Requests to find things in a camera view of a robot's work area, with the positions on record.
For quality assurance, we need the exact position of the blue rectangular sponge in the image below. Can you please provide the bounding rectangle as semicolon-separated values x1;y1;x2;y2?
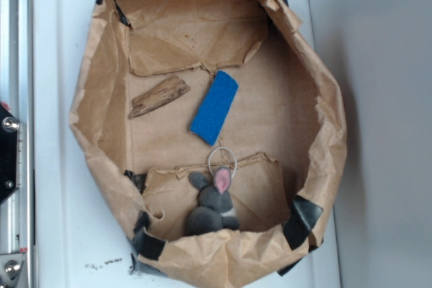
190;70;238;146

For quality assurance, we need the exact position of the brown paper-lined cardboard box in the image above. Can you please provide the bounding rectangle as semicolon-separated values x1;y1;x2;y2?
70;0;347;287

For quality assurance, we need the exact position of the piece of brown wood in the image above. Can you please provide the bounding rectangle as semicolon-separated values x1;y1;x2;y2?
128;76;191;119

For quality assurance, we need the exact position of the grey plush bunny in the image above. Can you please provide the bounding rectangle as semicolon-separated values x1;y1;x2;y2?
186;167;240;236

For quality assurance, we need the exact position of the white plastic tray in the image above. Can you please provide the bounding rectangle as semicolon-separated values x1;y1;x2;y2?
33;0;341;287

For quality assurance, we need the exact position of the white key ring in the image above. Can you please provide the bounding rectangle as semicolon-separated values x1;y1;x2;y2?
207;146;239;175

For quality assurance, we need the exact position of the black metal bracket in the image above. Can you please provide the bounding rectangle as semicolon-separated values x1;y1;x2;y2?
0;103;20;204

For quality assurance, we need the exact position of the aluminium frame rail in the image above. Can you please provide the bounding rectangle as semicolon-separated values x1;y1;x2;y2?
1;0;36;287

